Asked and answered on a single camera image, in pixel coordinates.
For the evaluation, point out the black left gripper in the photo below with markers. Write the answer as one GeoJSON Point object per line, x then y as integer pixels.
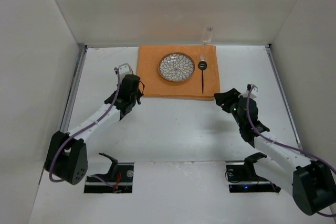
{"type": "Point", "coordinates": [125, 104]}

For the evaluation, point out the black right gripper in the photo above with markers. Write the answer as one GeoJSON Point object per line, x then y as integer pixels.
{"type": "Point", "coordinates": [230, 100]}

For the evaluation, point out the orange cloth placemat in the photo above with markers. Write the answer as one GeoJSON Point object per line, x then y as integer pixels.
{"type": "Point", "coordinates": [156, 86]}

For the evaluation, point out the black slotted spoon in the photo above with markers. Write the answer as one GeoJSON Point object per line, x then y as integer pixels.
{"type": "Point", "coordinates": [202, 65]}

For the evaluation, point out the patterned ceramic plate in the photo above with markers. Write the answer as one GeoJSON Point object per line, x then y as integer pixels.
{"type": "Point", "coordinates": [176, 67]}

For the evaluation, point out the clear wine glass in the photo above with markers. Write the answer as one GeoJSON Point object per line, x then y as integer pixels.
{"type": "Point", "coordinates": [206, 39]}

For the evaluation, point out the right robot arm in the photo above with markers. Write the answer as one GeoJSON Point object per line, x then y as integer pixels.
{"type": "Point", "coordinates": [304, 176]}

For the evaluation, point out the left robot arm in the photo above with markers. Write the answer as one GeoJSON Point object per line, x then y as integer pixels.
{"type": "Point", "coordinates": [67, 159]}

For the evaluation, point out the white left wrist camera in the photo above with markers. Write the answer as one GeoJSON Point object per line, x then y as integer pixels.
{"type": "Point", "coordinates": [124, 69]}

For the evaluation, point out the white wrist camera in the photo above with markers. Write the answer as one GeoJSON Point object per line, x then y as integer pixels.
{"type": "Point", "coordinates": [251, 90]}
{"type": "Point", "coordinates": [124, 69]}

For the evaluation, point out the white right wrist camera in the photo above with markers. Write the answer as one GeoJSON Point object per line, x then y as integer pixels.
{"type": "Point", "coordinates": [251, 90]}

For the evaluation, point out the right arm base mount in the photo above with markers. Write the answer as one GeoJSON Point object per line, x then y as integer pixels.
{"type": "Point", "coordinates": [242, 178]}

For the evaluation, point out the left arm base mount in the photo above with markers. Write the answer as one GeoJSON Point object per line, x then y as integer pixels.
{"type": "Point", "coordinates": [106, 175]}

